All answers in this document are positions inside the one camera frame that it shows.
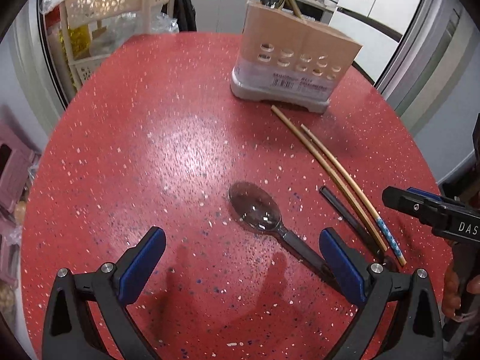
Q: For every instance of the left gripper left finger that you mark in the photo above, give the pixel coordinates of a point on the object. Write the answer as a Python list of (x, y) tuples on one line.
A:
[(70, 331)]

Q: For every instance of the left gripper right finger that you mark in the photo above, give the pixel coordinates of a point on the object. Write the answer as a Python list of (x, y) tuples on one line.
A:
[(415, 329)]

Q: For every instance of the bamboo chopstick blue pattern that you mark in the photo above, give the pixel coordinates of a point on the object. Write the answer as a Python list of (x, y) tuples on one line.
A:
[(360, 194)]

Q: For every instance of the black plastic spoon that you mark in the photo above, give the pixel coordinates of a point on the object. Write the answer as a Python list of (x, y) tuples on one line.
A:
[(258, 211)]

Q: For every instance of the plain bamboo chopstick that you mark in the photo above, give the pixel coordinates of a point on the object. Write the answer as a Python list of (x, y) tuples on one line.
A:
[(372, 230)]

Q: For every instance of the right hand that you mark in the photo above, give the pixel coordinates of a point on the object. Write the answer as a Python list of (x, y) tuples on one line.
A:
[(451, 300)]

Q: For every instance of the pink plastic stool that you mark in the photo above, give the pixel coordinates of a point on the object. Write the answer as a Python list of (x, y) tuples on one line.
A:
[(16, 159)]

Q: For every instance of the beige utensil holder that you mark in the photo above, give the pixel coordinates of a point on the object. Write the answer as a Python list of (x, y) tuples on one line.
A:
[(283, 58)]

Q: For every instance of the black oven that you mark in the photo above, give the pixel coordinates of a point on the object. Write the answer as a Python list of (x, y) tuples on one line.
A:
[(315, 10)]

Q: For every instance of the cream plastic rack shelf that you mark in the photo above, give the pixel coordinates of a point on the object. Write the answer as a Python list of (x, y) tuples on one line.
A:
[(79, 13)]

